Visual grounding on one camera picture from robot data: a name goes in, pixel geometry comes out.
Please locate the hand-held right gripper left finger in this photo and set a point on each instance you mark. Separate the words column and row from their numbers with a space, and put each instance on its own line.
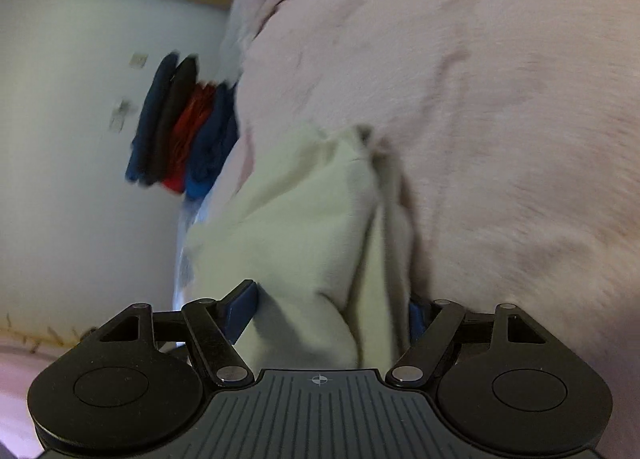
column 242, row 311

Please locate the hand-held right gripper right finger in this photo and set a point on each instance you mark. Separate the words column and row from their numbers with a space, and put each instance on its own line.
column 417, row 321

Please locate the red folded garment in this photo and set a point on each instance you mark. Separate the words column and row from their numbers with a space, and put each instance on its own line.
column 190, row 139

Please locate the black folded garment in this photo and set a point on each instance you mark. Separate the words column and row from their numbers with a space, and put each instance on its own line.
column 172, row 119

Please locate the pink fluffy blanket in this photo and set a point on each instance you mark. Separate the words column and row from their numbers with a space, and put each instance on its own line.
column 475, row 114

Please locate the blue folded garment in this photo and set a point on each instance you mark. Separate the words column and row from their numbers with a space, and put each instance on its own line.
column 150, row 124
column 212, row 149

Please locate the cream garment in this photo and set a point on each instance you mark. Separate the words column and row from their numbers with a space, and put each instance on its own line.
column 300, row 229

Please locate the white cloth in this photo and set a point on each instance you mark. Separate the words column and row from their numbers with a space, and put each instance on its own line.
column 184, row 249

